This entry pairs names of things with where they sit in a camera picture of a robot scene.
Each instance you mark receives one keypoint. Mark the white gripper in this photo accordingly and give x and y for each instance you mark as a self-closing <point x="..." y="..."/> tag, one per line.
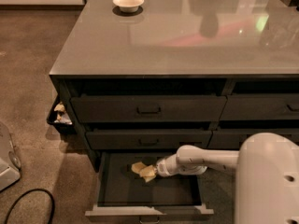
<point x="163" y="167"/>

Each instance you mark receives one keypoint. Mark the yellow sponge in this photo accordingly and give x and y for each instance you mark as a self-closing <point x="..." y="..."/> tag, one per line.
<point x="137" y="167"/>

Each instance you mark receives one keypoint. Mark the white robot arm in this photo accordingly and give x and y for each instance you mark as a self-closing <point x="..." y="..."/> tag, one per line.
<point x="266" y="169"/>

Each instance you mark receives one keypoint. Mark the open bottom left drawer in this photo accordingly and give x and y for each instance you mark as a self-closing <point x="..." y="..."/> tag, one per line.
<point x="123" y="197"/>

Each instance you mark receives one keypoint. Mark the middle left drawer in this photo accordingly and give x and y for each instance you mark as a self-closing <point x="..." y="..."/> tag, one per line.
<point x="147" y="139"/>

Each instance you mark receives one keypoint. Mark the top left drawer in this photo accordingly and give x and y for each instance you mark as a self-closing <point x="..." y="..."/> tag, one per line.
<point x="161" y="108"/>

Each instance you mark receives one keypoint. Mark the middle right drawer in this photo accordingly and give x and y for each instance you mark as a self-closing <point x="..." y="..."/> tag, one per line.
<point x="232" y="139"/>

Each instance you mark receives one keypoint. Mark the dark grey drawer cabinet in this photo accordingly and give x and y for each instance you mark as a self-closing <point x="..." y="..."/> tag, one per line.
<point x="179" y="47"/>

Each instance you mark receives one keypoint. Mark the top right drawer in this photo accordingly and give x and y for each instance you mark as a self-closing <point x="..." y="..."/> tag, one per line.
<point x="261" y="107"/>

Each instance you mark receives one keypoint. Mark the grey machine on floor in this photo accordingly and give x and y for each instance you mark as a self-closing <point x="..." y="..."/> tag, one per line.
<point x="10" y="164"/>

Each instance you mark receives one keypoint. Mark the white ceramic bowl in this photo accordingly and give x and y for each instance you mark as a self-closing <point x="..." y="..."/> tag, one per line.
<point x="128" y="6"/>

